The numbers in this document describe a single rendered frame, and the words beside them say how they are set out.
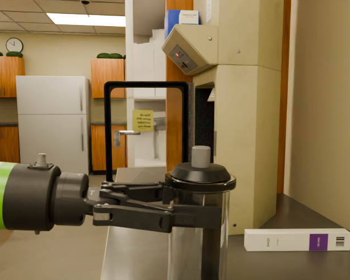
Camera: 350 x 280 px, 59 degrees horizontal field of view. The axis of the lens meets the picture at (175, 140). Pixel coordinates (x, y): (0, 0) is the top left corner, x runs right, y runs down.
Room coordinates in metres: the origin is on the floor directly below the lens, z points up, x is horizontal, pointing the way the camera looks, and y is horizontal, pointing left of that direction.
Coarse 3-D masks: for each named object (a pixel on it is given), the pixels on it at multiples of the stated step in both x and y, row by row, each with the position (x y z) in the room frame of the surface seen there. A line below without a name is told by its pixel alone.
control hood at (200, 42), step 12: (180, 24) 0.82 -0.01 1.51; (192, 24) 0.83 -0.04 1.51; (168, 36) 0.93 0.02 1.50; (180, 36) 0.84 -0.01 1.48; (192, 36) 0.82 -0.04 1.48; (204, 36) 0.83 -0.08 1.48; (216, 36) 0.83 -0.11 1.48; (168, 48) 1.04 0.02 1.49; (192, 48) 0.83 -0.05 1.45; (204, 48) 0.83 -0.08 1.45; (216, 48) 0.83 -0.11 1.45; (192, 60) 0.92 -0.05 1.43; (204, 60) 0.83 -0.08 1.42; (216, 60) 0.83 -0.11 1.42; (192, 72) 1.04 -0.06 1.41
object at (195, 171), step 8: (192, 152) 0.46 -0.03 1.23; (200, 152) 0.45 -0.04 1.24; (208, 152) 0.46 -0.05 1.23; (192, 160) 0.46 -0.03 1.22; (200, 160) 0.45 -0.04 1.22; (208, 160) 0.46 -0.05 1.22; (176, 168) 0.46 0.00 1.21; (184, 168) 0.44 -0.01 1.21; (192, 168) 0.45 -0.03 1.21; (200, 168) 0.45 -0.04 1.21; (208, 168) 0.45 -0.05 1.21; (216, 168) 0.45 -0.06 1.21; (224, 168) 0.46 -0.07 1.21; (176, 176) 0.44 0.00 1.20; (184, 176) 0.43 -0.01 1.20; (192, 176) 0.43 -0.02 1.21; (200, 176) 0.43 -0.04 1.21; (208, 176) 0.43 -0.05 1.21; (216, 176) 0.43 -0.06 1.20; (224, 176) 0.44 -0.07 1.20
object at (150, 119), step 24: (120, 96) 1.13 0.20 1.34; (144, 96) 1.13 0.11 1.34; (168, 96) 1.13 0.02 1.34; (120, 120) 1.13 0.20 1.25; (144, 120) 1.13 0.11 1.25; (168, 120) 1.13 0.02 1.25; (120, 144) 1.13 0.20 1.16; (144, 144) 1.13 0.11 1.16; (168, 144) 1.13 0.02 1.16; (120, 168) 1.13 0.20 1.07; (144, 168) 1.13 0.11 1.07; (168, 168) 1.13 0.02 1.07
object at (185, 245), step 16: (176, 192) 0.44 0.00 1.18; (192, 192) 0.41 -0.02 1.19; (208, 192) 0.41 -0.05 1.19; (224, 192) 0.43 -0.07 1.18; (224, 208) 0.44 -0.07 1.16; (224, 224) 0.44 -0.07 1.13; (176, 240) 0.43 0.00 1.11; (192, 240) 0.42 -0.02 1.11; (208, 240) 0.42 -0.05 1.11; (224, 240) 0.44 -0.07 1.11; (176, 256) 0.43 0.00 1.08; (192, 256) 0.42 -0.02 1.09; (208, 256) 0.42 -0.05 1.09; (224, 256) 0.44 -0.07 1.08; (176, 272) 0.43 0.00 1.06; (192, 272) 0.42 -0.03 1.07; (208, 272) 0.42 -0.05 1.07; (224, 272) 0.44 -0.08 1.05
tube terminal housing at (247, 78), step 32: (224, 0) 0.84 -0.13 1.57; (256, 0) 0.85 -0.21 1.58; (224, 32) 0.84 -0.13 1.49; (256, 32) 0.85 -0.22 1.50; (224, 64) 0.84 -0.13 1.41; (256, 64) 0.85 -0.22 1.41; (224, 96) 0.84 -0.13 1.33; (256, 96) 0.85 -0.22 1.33; (224, 128) 0.84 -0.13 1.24; (256, 128) 0.85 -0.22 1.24; (224, 160) 0.84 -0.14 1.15; (256, 160) 0.86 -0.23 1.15; (256, 192) 0.86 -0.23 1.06; (256, 224) 0.87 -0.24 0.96
